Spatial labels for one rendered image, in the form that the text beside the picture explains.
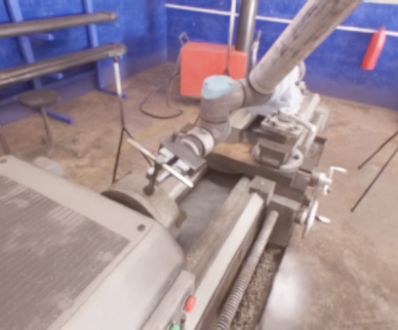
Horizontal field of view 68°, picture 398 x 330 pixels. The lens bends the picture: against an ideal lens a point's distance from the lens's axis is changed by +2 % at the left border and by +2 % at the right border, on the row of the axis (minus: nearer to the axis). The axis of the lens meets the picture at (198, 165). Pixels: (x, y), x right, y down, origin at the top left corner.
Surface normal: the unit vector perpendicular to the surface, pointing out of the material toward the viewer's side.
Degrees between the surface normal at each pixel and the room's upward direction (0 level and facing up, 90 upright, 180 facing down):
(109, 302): 45
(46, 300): 0
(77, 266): 0
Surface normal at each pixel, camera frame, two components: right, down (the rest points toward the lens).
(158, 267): 0.65, -0.36
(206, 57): -0.15, 0.56
